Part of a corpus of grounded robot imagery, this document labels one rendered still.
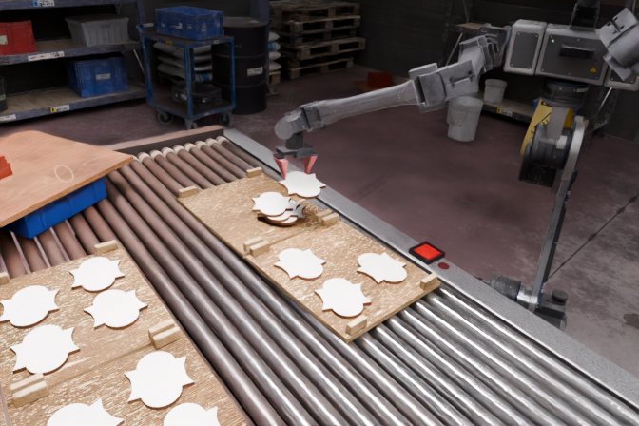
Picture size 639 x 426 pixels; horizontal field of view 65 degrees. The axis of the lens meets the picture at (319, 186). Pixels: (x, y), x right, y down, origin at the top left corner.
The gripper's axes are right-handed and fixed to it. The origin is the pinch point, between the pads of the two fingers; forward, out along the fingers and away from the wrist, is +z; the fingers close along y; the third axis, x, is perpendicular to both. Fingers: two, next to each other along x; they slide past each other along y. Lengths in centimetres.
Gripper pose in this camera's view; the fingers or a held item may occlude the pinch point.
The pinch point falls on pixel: (295, 175)
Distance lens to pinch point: 158.0
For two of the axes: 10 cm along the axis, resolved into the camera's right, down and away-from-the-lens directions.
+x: -4.6, -3.1, 8.3
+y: 8.9, -1.7, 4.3
